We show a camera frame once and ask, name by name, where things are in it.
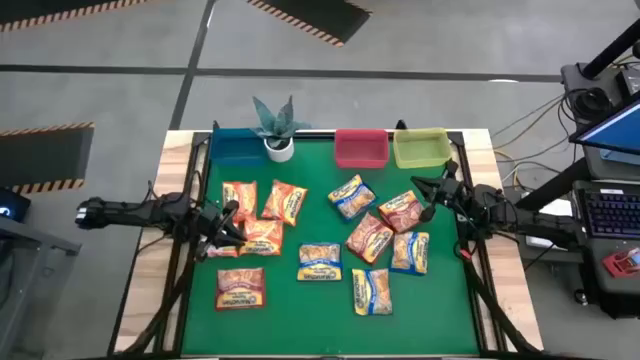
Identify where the black device blue light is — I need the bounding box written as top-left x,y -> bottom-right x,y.
0,187 -> 32,225

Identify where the blue plastic bin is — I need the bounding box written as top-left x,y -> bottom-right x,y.
209,127 -> 267,167

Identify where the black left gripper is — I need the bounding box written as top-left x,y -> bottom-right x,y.
197,199 -> 249,248

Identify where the yellow floor cable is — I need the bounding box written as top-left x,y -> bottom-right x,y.
492,99 -> 574,152

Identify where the green succulent plant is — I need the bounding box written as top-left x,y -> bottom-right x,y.
250,94 -> 312,151

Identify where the black stand pole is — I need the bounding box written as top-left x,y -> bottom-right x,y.
579,17 -> 640,81

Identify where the black hazard-striped floor mat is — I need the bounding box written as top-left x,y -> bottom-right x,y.
0,121 -> 96,196
243,0 -> 374,49
0,0 -> 151,34

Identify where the blue-screen monitor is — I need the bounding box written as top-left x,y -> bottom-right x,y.
568,97 -> 640,157

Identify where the black diagonal stand leg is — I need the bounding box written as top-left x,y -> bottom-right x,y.
514,157 -> 594,212

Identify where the black keyboard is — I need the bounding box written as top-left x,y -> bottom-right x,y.
582,187 -> 640,240

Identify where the grey cart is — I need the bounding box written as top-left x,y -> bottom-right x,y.
0,214 -> 82,360

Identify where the orange Maruchan noodle pack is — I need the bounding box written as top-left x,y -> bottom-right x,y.
260,179 -> 309,228
221,180 -> 259,224
237,218 -> 285,258

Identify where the coiled black cable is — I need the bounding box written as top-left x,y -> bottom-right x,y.
571,87 -> 610,120

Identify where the green table mat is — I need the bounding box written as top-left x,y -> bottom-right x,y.
180,130 -> 481,357

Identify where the white plant pot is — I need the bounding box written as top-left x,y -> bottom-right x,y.
263,135 -> 296,164

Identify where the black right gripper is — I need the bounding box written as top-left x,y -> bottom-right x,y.
410,175 -> 465,224

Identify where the grey desk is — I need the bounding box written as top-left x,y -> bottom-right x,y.
569,144 -> 640,321

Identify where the red plastic bin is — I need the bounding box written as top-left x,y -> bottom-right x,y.
334,128 -> 391,170

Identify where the black metal table frame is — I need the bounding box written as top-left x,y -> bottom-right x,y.
112,119 -> 546,360

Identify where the thin dark floor cable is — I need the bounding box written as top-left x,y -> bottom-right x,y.
499,133 -> 574,171
490,93 -> 567,138

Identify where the blue Maruchan noodle pack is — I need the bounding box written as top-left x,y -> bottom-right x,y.
327,173 -> 378,222
351,267 -> 394,317
296,242 -> 345,283
389,230 -> 431,277

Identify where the white paper sheet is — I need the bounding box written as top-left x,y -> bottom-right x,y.
523,197 -> 581,253

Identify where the yellow-green plastic bin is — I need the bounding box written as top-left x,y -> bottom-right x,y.
392,127 -> 453,170

